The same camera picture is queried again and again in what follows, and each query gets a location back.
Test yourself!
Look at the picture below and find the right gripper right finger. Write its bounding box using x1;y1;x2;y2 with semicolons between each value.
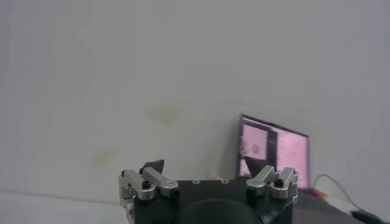
245;156;299;204

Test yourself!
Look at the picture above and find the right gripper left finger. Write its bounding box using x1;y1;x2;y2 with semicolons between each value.
118;159;180;214

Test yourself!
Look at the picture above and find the black computer monitor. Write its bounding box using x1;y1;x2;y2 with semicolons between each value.
236;114;311;191

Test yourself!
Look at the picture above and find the black desk object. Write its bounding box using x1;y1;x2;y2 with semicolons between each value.
350;209;390;224

